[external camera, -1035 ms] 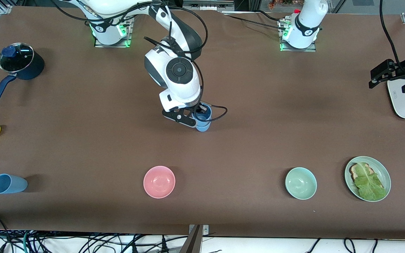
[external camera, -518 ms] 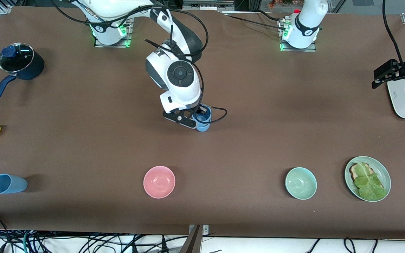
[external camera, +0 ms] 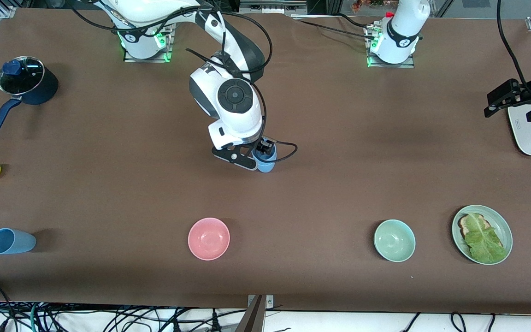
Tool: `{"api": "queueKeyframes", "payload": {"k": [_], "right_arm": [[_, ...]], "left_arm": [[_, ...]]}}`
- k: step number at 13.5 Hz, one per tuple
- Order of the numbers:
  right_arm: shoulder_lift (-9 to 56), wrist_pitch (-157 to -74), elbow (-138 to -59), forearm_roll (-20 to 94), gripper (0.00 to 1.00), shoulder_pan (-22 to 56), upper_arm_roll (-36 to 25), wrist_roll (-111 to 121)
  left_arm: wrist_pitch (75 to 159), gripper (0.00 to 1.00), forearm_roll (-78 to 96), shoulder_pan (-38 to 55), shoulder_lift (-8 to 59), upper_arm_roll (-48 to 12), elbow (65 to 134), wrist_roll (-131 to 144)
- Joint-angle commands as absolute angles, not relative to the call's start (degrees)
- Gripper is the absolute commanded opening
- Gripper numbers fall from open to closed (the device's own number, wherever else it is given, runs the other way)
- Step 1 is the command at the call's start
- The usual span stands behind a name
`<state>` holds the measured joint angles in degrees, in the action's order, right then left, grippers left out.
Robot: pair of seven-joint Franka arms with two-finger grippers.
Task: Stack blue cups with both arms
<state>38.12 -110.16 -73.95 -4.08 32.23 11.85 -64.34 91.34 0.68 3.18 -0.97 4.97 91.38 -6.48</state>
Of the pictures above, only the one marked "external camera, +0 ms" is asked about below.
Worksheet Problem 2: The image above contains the pink bowl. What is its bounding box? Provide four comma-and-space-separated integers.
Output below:
188, 217, 230, 261

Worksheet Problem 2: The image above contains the pale green plate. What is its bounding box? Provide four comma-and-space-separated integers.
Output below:
451, 205, 513, 266

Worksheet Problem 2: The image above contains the toasted bread slice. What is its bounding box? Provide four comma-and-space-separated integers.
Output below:
458, 213, 505, 249

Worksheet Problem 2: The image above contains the green lettuce leaf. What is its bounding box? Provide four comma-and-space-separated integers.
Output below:
465, 214, 508, 264

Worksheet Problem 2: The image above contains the pale green bowl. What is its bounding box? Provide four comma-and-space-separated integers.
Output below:
373, 219, 416, 263

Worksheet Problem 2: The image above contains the dark stand leg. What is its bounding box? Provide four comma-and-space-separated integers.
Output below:
235, 295, 266, 332

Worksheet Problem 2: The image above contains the dark blue saucepan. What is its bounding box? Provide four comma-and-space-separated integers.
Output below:
0, 56, 59, 137

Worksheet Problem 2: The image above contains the glass lid blue knob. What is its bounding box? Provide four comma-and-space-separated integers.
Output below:
0, 56, 45, 95

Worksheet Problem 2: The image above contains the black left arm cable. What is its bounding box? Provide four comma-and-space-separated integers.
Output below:
497, 0, 531, 93

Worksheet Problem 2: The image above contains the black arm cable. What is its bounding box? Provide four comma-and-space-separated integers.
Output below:
70, 0, 299, 165
497, 0, 531, 93

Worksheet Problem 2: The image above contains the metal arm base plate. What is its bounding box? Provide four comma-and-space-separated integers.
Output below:
123, 28, 174, 63
365, 24, 415, 69

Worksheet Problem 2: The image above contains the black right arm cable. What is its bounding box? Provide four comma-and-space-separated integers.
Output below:
70, 0, 299, 165

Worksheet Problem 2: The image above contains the black base cable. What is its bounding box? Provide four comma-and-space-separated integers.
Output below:
291, 17, 374, 40
332, 12, 378, 31

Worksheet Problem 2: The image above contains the grey metal frame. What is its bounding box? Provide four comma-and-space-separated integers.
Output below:
239, 0, 308, 15

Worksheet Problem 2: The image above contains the metal table bracket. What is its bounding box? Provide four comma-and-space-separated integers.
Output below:
247, 294, 275, 311

